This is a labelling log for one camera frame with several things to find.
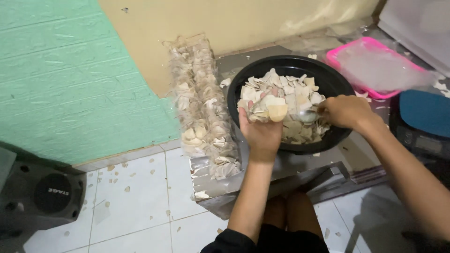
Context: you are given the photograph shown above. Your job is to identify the person's right hand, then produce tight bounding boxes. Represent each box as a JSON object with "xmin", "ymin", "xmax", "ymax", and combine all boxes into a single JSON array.
[{"xmin": 318, "ymin": 95, "xmax": 375, "ymax": 130}]

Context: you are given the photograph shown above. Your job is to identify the person's left hand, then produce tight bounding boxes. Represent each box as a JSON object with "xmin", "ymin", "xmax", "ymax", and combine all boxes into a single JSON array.
[{"xmin": 238, "ymin": 100, "xmax": 284, "ymax": 164}]

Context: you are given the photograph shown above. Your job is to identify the metal spoon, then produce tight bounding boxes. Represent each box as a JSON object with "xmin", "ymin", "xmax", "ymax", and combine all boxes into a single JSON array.
[{"xmin": 297, "ymin": 109, "xmax": 326, "ymax": 124}]

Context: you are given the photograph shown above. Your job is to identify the clear bag of chips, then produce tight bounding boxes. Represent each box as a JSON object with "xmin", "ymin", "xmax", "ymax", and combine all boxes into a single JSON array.
[{"xmin": 237, "ymin": 88, "xmax": 289, "ymax": 123}]

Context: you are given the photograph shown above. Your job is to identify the black round bowl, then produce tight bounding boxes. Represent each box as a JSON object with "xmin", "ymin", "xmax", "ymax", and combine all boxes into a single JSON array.
[{"xmin": 227, "ymin": 55, "xmax": 356, "ymax": 155}]

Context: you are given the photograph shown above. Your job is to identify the heap of pale chips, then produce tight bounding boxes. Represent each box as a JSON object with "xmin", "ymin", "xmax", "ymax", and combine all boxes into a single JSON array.
[{"xmin": 238, "ymin": 68, "xmax": 332, "ymax": 145}]

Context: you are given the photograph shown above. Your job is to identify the row of packed chip bags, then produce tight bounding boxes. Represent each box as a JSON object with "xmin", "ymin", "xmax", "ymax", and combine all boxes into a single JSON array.
[{"xmin": 163, "ymin": 33, "xmax": 243, "ymax": 181}]

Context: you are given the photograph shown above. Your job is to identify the clear plastic bags sheet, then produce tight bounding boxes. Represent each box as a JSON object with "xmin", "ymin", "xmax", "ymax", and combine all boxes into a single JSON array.
[{"xmin": 334, "ymin": 40, "xmax": 438, "ymax": 93}]

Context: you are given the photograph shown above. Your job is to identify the foil-covered low table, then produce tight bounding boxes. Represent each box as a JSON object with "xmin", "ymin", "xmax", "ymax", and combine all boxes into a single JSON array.
[{"xmin": 190, "ymin": 45, "xmax": 389, "ymax": 221}]

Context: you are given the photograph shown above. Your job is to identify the pink plastic tray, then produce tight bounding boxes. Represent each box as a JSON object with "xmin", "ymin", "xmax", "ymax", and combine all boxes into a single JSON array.
[{"xmin": 325, "ymin": 37, "xmax": 428, "ymax": 100}]

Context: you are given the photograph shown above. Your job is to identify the digital scale with blue plate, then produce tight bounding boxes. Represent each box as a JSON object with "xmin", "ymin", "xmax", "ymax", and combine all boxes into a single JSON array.
[{"xmin": 390, "ymin": 89, "xmax": 450, "ymax": 163}]

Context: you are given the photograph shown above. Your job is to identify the person's legs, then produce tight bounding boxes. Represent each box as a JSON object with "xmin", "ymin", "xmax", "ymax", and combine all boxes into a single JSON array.
[{"xmin": 262, "ymin": 191, "xmax": 325, "ymax": 243}]

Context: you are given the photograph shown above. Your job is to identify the white box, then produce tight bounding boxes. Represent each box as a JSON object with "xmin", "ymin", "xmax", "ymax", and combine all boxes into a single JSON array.
[{"xmin": 378, "ymin": 0, "xmax": 450, "ymax": 78}]

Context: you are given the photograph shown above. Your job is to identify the person's black clothing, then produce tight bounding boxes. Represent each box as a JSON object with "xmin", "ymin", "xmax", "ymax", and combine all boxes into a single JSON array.
[{"xmin": 200, "ymin": 228, "xmax": 330, "ymax": 253}]

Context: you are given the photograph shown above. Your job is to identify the scattered chip crumbs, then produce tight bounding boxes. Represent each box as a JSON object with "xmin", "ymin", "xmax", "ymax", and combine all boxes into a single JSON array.
[{"xmin": 63, "ymin": 158, "xmax": 343, "ymax": 241}]

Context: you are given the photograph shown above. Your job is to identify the black loudspeaker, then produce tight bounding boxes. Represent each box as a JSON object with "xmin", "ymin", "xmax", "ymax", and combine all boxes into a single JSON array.
[{"xmin": 0, "ymin": 141, "xmax": 87, "ymax": 244}]

